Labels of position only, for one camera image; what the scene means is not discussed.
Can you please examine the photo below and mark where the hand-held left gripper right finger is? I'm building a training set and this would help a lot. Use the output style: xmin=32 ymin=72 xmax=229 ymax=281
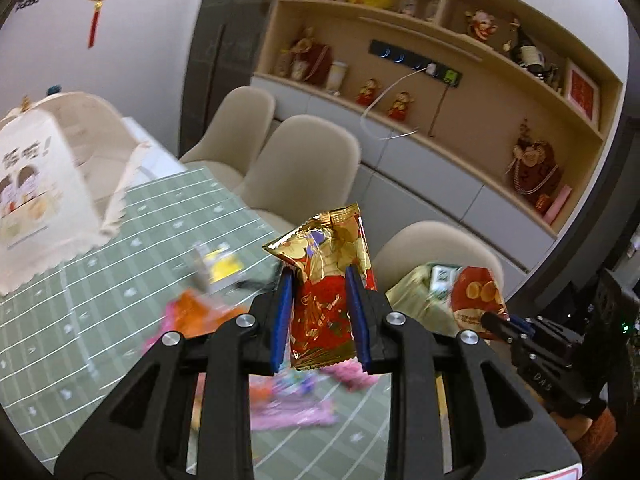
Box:
xmin=344 ymin=265 xmax=584 ymax=480

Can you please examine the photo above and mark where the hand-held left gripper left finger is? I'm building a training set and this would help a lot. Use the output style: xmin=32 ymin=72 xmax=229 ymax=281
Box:
xmin=54 ymin=266 xmax=294 ymax=480

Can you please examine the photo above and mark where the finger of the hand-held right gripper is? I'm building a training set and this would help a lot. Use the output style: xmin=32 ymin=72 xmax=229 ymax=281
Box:
xmin=481 ymin=311 xmax=536 ymax=344

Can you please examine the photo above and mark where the red gold snack packet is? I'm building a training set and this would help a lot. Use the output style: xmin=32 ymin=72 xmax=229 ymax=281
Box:
xmin=262 ymin=202 xmax=379 ymax=372

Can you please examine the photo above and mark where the yellow plastic bag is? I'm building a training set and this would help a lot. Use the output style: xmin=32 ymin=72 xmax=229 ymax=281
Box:
xmin=387 ymin=262 xmax=511 ymax=343

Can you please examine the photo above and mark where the orange wrapper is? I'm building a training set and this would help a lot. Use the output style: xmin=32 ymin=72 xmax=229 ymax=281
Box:
xmin=141 ymin=287 xmax=248 ymax=356

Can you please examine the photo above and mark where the pink guitar-shaped package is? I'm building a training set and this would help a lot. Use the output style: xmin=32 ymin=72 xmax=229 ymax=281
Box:
xmin=250 ymin=399 xmax=336 ymax=432

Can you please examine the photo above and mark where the person's right hand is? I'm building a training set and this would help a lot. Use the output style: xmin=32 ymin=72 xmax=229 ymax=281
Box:
xmin=552 ymin=405 xmax=619 ymax=461

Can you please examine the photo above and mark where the red round chips packet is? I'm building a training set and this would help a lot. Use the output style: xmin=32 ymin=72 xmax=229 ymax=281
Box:
xmin=450 ymin=266 xmax=509 ymax=341

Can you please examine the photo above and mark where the green white packet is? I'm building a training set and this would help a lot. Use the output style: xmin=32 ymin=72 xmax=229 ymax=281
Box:
xmin=429 ymin=264 xmax=463 ymax=306

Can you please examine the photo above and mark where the white yellow paper box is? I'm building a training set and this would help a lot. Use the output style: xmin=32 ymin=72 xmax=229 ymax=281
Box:
xmin=192 ymin=241 xmax=246 ymax=294

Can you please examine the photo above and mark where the beige shell chair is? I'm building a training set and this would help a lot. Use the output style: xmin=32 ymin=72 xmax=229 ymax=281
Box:
xmin=179 ymin=86 xmax=277 ymax=187
xmin=232 ymin=115 xmax=362 ymax=233
xmin=372 ymin=221 xmax=505 ymax=297

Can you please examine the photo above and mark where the pink box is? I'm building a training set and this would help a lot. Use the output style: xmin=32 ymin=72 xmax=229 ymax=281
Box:
xmin=542 ymin=185 xmax=574 ymax=226

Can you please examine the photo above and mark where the white sideboard cabinet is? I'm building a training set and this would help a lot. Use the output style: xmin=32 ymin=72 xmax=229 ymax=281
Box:
xmin=249 ymin=72 xmax=558 ymax=273

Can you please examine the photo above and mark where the dark red gift bag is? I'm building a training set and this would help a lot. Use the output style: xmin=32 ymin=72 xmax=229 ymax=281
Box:
xmin=509 ymin=120 xmax=562 ymax=197

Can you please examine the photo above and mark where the green grid tablecloth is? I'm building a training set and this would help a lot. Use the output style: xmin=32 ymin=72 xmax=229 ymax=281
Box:
xmin=0 ymin=162 xmax=443 ymax=480

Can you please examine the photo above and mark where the red gold figurine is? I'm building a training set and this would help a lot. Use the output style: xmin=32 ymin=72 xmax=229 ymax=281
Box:
xmin=356 ymin=78 xmax=381 ymax=107
xmin=386 ymin=91 xmax=412 ymax=121

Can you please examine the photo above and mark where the white cup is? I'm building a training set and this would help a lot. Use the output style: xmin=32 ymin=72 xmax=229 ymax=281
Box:
xmin=326 ymin=60 xmax=349 ymax=92

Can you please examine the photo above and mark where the doll with red bag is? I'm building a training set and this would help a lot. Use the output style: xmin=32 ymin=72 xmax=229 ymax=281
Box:
xmin=286 ymin=26 xmax=334 ymax=86

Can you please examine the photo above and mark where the cream cartoon printed cloth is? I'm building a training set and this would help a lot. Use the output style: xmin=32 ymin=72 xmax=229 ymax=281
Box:
xmin=0 ymin=91 xmax=153 ymax=297

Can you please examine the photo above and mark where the dark grey door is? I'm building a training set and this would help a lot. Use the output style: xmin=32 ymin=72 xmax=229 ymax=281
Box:
xmin=179 ymin=0 xmax=292 ymax=157

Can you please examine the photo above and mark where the black power strip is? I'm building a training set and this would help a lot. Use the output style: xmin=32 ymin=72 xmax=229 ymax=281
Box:
xmin=369 ymin=39 xmax=463 ymax=87

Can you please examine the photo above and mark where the dark wine bottle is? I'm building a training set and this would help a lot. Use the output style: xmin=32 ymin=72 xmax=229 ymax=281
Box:
xmin=502 ymin=19 xmax=552 ymax=82

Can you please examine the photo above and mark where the red white figurine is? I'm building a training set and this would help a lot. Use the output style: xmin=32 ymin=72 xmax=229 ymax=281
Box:
xmin=465 ymin=9 xmax=497 ymax=44

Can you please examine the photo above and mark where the white cable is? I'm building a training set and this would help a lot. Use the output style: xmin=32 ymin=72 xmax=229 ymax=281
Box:
xmin=359 ymin=67 xmax=437 ymax=141

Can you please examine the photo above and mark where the red picture frame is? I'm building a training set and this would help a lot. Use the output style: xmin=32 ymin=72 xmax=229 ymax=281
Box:
xmin=562 ymin=57 xmax=602 ymax=122

